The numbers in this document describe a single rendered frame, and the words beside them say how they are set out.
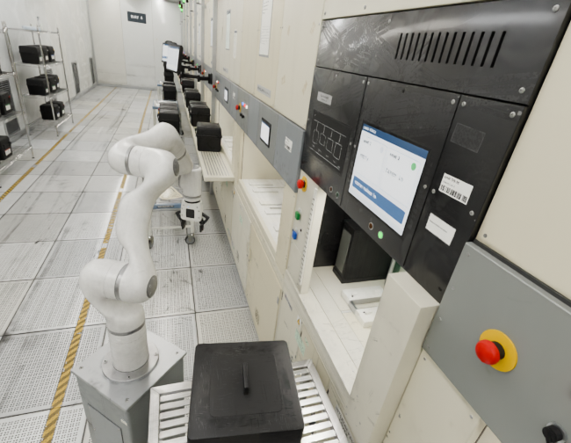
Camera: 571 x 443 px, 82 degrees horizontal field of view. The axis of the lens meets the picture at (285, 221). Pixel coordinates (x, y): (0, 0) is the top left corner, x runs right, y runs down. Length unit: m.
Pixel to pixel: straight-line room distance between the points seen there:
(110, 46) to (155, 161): 13.48
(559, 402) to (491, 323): 0.13
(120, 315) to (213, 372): 0.38
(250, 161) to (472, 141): 2.26
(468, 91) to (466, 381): 0.54
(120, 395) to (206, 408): 0.45
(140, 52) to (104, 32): 1.21
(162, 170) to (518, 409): 1.02
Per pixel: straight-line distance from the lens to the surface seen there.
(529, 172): 0.65
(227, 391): 1.00
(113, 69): 14.59
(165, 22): 14.43
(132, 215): 1.13
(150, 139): 1.23
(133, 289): 1.11
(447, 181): 0.74
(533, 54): 0.68
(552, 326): 0.64
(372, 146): 0.96
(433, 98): 0.80
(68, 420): 2.31
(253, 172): 2.84
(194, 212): 1.63
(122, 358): 1.34
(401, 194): 0.85
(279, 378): 1.04
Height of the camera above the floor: 1.83
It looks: 27 degrees down
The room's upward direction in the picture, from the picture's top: 8 degrees clockwise
